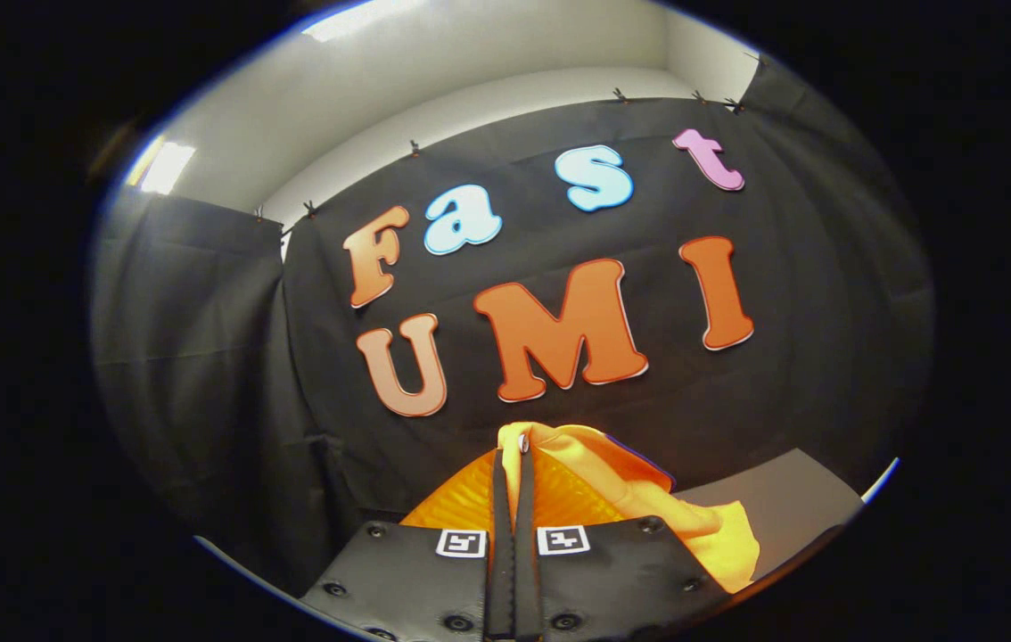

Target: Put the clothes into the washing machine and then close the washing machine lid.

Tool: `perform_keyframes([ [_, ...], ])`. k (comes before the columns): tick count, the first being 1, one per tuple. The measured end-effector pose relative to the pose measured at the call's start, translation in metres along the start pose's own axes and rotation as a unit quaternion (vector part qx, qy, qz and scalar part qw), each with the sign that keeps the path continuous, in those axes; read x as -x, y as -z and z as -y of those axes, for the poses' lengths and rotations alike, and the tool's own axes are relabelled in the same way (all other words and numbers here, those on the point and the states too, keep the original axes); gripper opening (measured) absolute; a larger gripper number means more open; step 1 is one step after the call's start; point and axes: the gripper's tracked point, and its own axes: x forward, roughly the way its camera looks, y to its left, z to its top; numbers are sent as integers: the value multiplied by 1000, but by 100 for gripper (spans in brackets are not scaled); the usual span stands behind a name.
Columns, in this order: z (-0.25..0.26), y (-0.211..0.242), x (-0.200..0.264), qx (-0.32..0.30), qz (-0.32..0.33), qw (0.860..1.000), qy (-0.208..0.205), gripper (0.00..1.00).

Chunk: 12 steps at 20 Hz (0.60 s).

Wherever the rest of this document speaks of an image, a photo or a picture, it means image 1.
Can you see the black backdrop cloth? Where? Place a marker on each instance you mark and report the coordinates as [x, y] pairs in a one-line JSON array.
[[782, 383]]

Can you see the row of black cloth clips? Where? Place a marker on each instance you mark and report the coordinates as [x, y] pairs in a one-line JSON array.
[[620, 94]]

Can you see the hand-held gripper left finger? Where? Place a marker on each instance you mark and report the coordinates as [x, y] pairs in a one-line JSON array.
[[502, 535]]

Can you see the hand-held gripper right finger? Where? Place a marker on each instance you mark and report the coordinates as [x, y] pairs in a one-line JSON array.
[[525, 535]]

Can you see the yellow polo shirt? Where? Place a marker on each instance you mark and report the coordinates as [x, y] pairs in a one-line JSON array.
[[724, 544]]

